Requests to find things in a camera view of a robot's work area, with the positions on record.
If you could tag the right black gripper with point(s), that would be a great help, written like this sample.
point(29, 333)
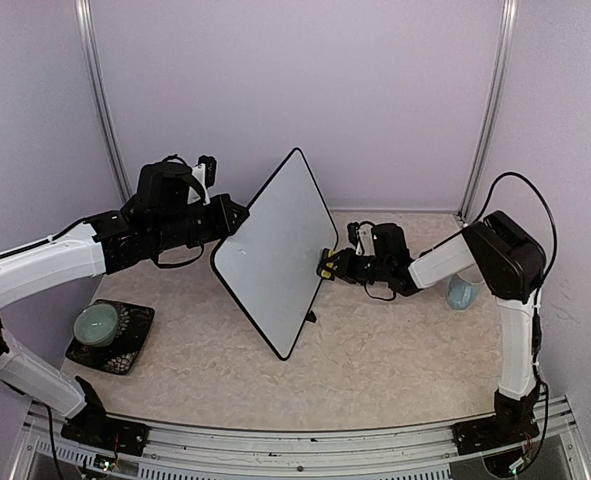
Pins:
point(343, 268)

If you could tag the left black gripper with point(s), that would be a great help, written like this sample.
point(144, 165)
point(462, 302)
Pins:
point(226, 206)

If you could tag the yellow black whiteboard eraser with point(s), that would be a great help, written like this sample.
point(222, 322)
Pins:
point(319, 263)

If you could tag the white whiteboard black frame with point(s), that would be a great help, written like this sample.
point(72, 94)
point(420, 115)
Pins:
point(269, 265)

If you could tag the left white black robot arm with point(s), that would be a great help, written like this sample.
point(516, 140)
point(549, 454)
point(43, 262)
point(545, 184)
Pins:
point(172, 207)

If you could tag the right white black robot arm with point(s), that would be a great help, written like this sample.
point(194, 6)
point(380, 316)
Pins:
point(510, 263)

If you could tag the light blue ceramic mug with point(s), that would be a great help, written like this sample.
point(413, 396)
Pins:
point(463, 289)

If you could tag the pale green ceramic bowl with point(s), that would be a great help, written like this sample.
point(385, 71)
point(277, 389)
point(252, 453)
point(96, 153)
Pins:
point(96, 326)

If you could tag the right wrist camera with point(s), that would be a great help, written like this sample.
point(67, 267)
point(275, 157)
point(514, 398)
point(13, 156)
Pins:
point(360, 237)

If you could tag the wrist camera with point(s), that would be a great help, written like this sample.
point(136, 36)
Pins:
point(360, 237)
point(201, 179)

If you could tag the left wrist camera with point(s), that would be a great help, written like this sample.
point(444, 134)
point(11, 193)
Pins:
point(201, 179)

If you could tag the aluminium front rail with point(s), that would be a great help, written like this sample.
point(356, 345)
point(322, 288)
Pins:
point(174, 451)

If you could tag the right aluminium corner post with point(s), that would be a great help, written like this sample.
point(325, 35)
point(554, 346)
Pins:
point(493, 102)

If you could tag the aluminium corner post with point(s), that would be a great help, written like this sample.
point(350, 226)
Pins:
point(493, 102)
point(89, 43)

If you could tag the left aluminium corner post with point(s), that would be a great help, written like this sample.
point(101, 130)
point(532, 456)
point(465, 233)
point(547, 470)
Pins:
point(89, 43)

